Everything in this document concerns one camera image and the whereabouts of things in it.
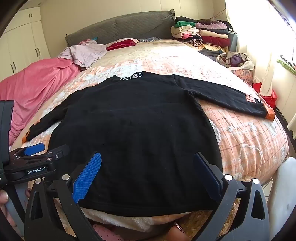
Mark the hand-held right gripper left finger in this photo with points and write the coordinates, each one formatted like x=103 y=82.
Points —
x=87 y=176

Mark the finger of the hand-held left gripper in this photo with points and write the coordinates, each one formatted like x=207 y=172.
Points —
x=55 y=151
x=34 y=148

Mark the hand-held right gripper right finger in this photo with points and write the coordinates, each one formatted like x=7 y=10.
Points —
x=208 y=178

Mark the black sweater with orange cuffs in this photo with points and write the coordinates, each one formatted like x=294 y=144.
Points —
x=138 y=139

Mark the pile of folded clothes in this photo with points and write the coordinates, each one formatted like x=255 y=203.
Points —
x=203 y=34

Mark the person's left hand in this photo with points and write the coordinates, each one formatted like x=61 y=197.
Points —
x=2 y=197

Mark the person's right hand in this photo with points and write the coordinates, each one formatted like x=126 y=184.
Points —
x=178 y=231

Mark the peach checked bedspread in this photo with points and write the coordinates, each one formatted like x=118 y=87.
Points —
x=242 y=139

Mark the pink dotted pajama pants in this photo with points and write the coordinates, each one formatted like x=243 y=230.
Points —
x=106 y=233

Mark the fluffy beige coat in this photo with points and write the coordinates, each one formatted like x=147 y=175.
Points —
x=129 y=220

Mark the pink blanket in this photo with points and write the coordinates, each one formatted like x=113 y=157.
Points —
x=34 y=85

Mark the white furniture panel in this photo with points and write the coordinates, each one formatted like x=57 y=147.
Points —
x=282 y=197

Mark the red bag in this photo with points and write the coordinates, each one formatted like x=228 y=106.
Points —
x=269 y=95

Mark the lilac garment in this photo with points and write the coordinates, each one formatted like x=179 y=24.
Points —
x=85 y=52

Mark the cream wardrobe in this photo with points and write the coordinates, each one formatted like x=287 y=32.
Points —
x=20 y=41

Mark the red pillow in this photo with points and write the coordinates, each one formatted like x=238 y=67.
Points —
x=120 y=44

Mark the cream curtain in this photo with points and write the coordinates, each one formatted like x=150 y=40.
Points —
x=263 y=58

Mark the green cloth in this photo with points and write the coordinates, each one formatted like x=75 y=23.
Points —
x=286 y=63

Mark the grey quilted headboard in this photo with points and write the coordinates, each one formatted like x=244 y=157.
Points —
x=120 y=27

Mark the dark patterned pillow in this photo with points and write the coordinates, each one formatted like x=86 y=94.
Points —
x=150 y=39

